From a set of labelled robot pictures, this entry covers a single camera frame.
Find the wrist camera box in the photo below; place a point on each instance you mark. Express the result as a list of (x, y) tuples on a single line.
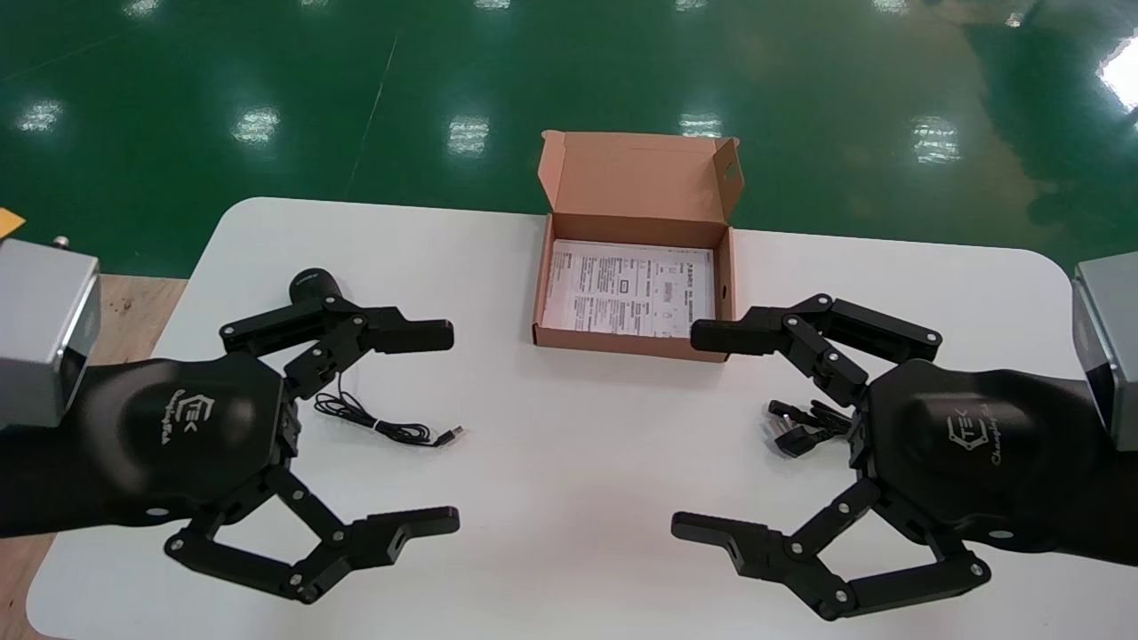
[(36, 320), (1111, 338)]

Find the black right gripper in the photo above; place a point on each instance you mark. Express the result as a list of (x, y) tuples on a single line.
[(978, 453)]

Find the white printed instruction sheet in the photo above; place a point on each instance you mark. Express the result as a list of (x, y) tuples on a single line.
[(622, 284)]

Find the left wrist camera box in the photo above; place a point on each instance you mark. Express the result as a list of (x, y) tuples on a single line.
[(36, 320)]

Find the small yellow object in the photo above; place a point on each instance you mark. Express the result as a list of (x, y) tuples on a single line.
[(7, 222)]

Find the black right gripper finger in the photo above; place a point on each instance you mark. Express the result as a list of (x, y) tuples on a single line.
[(729, 336)]

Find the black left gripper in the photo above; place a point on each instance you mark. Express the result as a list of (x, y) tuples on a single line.
[(178, 427)]

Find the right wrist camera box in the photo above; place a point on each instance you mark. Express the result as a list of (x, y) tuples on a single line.
[(1111, 338)]

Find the brown cardboard storage box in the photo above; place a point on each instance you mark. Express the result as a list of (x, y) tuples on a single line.
[(622, 178)]

